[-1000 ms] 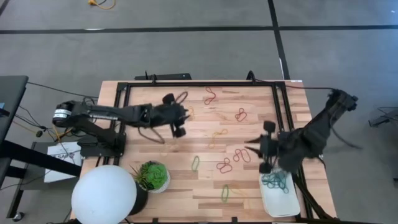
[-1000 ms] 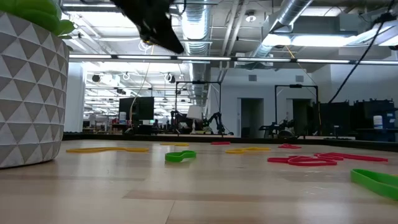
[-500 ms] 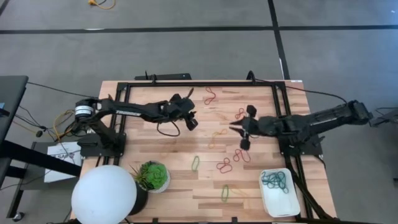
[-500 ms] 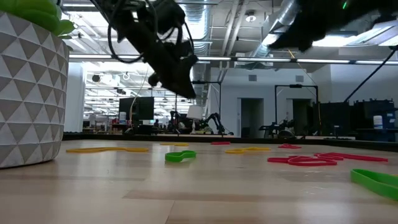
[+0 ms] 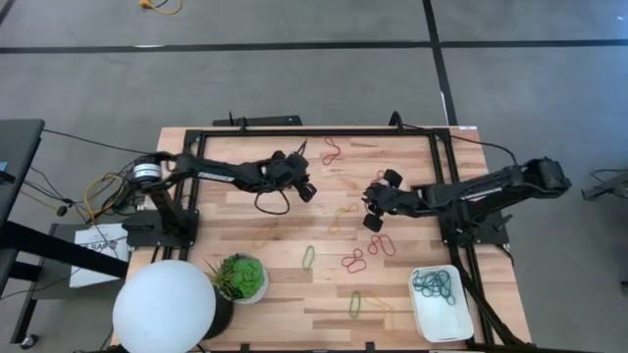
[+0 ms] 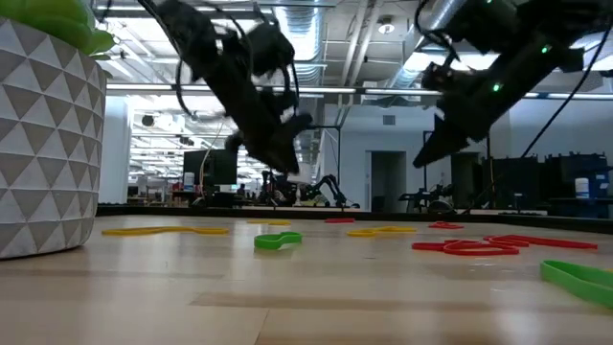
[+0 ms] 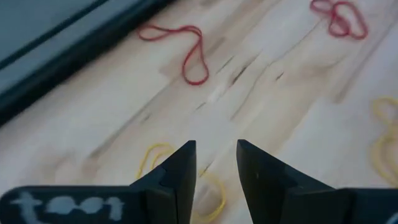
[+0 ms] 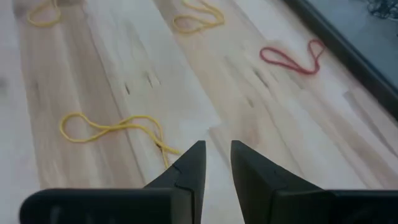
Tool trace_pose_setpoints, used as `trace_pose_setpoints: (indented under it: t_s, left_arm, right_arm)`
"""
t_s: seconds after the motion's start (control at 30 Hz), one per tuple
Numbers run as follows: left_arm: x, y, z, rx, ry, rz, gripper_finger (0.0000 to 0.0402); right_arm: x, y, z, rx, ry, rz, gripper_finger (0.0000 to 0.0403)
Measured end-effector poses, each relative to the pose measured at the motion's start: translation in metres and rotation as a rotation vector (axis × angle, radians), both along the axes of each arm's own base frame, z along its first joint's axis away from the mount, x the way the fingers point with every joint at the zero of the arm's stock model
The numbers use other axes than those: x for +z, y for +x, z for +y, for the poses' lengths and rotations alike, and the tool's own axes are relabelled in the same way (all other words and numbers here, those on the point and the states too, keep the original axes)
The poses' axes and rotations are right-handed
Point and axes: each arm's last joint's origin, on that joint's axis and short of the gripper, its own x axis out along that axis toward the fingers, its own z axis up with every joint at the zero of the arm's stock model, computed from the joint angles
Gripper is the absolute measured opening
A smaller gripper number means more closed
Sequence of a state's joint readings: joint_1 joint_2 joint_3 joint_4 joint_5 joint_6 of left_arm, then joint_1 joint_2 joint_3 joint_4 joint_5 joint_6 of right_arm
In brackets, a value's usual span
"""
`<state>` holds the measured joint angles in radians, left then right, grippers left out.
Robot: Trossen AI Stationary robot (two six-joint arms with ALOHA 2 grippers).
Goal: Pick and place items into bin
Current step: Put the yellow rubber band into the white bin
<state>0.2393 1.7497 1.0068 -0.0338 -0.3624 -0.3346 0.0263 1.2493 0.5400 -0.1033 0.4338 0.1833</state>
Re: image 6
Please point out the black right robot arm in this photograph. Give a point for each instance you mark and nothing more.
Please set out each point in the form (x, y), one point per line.
(527, 57)

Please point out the black metal table frame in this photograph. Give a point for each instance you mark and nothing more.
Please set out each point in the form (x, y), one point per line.
(383, 215)

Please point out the green succulent plant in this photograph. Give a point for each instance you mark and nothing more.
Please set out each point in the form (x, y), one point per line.
(48, 19)

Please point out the green rubber band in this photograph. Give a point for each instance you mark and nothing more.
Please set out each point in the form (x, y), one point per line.
(574, 282)
(263, 242)

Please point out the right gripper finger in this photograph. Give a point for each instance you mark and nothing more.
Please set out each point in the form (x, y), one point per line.
(440, 146)

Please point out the black background equipment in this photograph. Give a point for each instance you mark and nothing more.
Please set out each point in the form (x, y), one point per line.
(431, 203)

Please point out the white bottle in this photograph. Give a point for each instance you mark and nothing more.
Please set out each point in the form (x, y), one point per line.
(582, 188)

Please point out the white grey triangle-pattern pot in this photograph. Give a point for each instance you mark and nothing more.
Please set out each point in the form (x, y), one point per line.
(48, 144)

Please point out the black background robot arm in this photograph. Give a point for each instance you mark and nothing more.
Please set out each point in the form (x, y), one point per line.
(330, 187)

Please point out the yellow rubber band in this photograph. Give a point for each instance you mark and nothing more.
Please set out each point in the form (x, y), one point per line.
(143, 232)
(268, 223)
(364, 234)

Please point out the white container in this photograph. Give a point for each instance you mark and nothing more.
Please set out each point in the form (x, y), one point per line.
(189, 182)

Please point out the black cabinets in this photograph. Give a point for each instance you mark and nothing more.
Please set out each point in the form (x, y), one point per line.
(527, 182)

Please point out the silver ventilation duct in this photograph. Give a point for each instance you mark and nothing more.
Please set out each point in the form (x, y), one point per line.
(301, 38)
(440, 14)

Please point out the red rubber band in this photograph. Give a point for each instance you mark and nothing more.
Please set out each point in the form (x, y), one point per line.
(340, 221)
(445, 226)
(479, 251)
(565, 245)

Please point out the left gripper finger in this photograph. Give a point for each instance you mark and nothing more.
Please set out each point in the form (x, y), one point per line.
(254, 153)
(289, 144)

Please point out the round ceiling fixture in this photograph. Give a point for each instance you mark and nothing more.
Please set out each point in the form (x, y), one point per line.
(385, 26)

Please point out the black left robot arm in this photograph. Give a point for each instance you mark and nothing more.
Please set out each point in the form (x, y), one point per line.
(191, 29)

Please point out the long light strip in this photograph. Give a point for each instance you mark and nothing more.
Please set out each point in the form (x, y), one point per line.
(143, 87)

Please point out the black monitor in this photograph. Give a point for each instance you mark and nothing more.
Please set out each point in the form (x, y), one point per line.
(215, 167)

